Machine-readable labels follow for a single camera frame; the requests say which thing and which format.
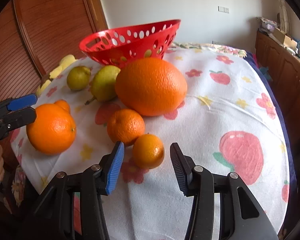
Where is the medium orange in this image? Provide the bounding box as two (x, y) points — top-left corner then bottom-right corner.
(26, 103), (76, 155)

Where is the small tangerine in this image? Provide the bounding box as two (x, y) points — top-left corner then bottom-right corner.
(55, 100), (71, 113)

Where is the small smooth orange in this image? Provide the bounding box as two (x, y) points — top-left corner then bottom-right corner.
(132, 134), (165, 169)

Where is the dimpled mandarin orange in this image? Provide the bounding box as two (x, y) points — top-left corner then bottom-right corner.
(107, 109), (145, 146)

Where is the round green pear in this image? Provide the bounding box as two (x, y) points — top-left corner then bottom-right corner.
(66, 66), (91, 91)

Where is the green pear with stem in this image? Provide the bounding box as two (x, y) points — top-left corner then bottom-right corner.
(85, 65), (121, 105)

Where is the very large orange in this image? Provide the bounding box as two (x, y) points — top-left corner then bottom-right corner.
(115, 57), (187, 116)

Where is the white fruit-print cloth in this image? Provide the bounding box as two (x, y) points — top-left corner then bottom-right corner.
(11, 48), (289, 239)

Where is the wooden wardrobe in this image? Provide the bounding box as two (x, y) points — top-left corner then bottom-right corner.
(0, 0), (107, 102)

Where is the red perforated plastic basket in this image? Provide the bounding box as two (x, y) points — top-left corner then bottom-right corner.
(79, 19), (181, 68)

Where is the floral bed quilt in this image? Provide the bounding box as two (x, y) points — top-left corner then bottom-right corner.
(169, 42), (247, 59)

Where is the wooden low cabinet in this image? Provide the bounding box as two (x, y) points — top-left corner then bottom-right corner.
(255, 30), (300, 145)

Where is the cardboard box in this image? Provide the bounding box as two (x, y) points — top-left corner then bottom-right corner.
(273, 28), (297, 51)

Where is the white wall switch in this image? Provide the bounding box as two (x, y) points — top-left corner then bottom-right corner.
(218, 6), (230, 14)

